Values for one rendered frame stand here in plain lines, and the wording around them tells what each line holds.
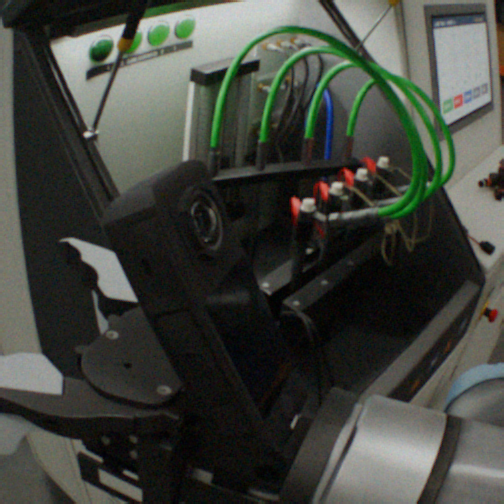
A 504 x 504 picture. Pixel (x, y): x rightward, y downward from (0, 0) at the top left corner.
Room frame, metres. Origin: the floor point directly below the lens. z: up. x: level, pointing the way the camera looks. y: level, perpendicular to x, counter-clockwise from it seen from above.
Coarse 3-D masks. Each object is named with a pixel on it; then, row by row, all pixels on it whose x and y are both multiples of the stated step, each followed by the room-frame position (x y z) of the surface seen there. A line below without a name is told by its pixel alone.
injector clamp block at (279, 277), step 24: (360, 240) 1.06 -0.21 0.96; (288, 264) 0.93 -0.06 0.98; (312, 264) 0.93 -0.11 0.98; (336, 264) 0.94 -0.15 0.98; (360, 264) 0.95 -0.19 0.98; (384, 264) 1.03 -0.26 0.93; (264, 288) 0.86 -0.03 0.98; (288, 288) 0.88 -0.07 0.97; (312, 288) 0.87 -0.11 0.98; (336, 288) 0.89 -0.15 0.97; (360, 288) 0.96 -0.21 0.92; (312, 312) 0.83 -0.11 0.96; (336, 312) 0.90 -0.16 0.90; (288, 336) 0.81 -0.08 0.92
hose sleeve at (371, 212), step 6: (360, 210) 0.81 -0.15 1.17; (366, 210) 0.80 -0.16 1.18; (372, 210) 0.80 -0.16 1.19; (342, 216) 0.82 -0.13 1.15; (348, 216) 0.82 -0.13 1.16; (354, 216) 0.81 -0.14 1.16; (360, 216) 0.80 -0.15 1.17; (366, 216) 0.80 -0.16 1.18; (372, 216) 0.79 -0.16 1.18; (378, 216) 0.79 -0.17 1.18; (342, 222) 0.82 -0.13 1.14; (348, 222) 0.82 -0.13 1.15; (354, 222) 0.81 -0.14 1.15; (360, 222) 0.81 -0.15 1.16
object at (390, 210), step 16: (272, 32) 0.93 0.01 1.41; (288, 32) 0.91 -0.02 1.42; (304, 32) 0.89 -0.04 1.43; (320, 32) 0.88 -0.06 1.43; (240, 64) 0.98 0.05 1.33; (368, 64) 0.83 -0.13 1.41; (224, 80) 0.98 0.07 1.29; (384, 80) 0.81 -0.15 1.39; (224, 96) 0.98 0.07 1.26; (400, 112) 0.78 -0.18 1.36; (416, 144) 0.77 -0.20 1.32; (416, 160) 0.76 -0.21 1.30; (416, 176) 0.76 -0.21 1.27; (416, 192) 0.76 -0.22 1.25; (384, 208) 0.79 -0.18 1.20; (400, 208) 0.77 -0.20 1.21
